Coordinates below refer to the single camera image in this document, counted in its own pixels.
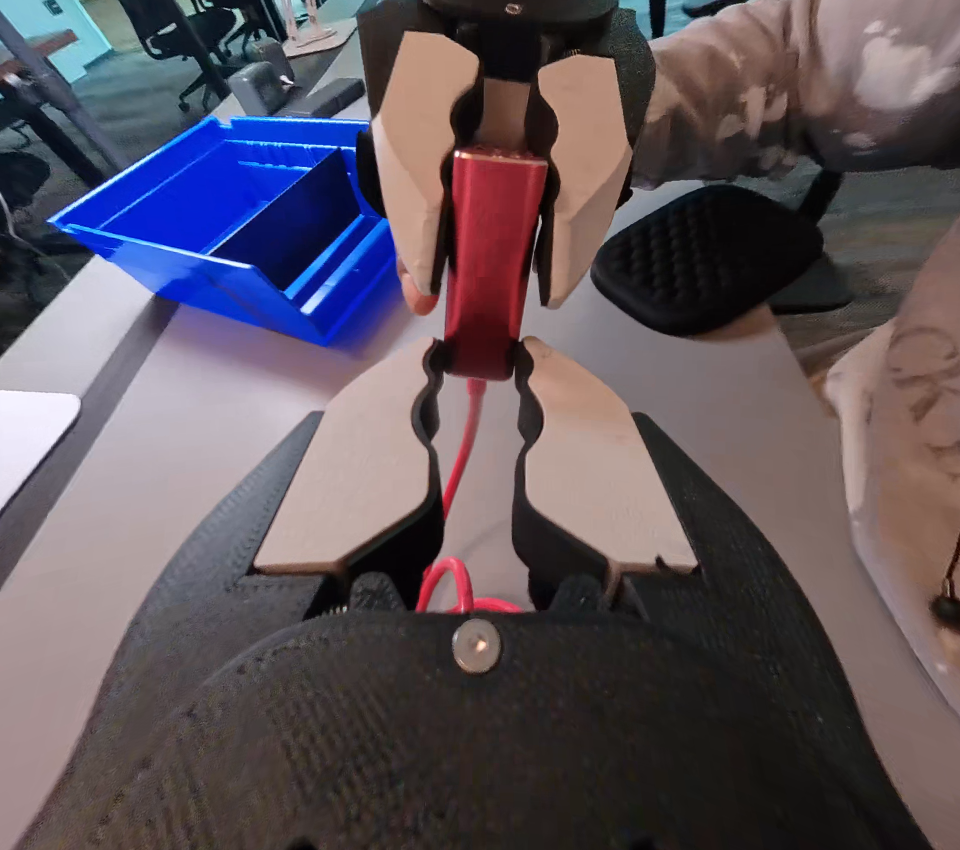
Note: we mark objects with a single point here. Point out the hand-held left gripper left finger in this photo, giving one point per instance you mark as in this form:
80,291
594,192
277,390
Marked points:
352,482

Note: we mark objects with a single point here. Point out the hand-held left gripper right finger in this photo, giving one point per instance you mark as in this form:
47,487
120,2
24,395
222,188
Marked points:
600,482

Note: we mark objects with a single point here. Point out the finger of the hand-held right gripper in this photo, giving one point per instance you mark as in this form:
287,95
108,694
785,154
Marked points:
416,152
592,175

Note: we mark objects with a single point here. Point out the red ethernet splitter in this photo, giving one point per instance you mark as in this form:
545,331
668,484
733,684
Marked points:
491,250

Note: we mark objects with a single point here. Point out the blue plastic bin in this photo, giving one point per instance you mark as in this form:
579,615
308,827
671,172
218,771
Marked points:
165,242

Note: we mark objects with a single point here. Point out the person's right hand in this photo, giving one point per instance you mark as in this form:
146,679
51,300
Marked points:
420,299

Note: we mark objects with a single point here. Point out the flat black device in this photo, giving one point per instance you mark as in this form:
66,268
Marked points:
326,98

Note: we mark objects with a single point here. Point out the black bin divider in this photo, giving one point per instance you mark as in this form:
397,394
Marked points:
300,220

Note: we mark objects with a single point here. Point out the black wrist rest pad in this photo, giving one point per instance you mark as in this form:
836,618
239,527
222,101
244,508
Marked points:
705,257

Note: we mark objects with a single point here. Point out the small grey device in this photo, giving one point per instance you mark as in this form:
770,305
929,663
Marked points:
259,89

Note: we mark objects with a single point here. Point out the person's patterned sweatshirt torso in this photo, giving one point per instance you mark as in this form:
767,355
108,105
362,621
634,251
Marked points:
900,490

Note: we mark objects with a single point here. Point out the white board stand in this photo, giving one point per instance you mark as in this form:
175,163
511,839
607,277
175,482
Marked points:
34,445

